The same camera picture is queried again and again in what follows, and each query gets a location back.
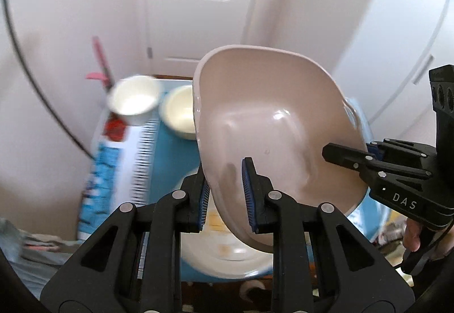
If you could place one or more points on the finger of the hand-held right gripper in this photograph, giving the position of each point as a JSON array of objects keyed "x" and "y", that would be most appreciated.
[
  {"x": 347, "y": 157},
  {"x": 404, "y": 149}
]

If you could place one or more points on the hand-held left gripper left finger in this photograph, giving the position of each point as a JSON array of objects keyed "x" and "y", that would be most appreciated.
[{"x": 204, "y": 206}]

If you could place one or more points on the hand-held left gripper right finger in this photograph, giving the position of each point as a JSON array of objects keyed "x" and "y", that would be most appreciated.
[{"x": 248, "y": 192}]

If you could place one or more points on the white plate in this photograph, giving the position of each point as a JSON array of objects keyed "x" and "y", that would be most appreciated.
[{"x": 227, "y": 263}]

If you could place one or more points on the beige plastic basin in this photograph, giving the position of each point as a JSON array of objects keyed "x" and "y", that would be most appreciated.
[{"x": 266, "y": 121}]

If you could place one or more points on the person's right hand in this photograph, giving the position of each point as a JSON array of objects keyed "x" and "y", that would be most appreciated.
[{"x": 412, "y": 236}]

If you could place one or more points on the teal tablecloth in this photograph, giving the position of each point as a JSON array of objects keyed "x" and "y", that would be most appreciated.
[{"x": 170, "y": 157}]

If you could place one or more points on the cream bowl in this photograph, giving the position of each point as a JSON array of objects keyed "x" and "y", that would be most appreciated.
[{"x": 179, "y": 110}]

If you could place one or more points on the tall white bowl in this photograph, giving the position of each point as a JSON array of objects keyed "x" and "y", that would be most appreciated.
[{"x": 133, "y": 98}]

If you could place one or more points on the white wardrobe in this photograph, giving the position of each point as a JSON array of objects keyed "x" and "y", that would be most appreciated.
[{"x": 390, "y": 15}]

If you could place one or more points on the pink mop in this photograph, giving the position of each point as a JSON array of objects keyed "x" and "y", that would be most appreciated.
[{"x": 101, "y": 64}]

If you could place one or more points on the white door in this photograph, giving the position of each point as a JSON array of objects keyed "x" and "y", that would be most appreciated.
[{"x": 198, "y": 22}]

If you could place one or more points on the grey blue cloth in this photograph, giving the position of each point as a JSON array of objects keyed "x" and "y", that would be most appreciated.
[{"x": 32, "y": 256}]

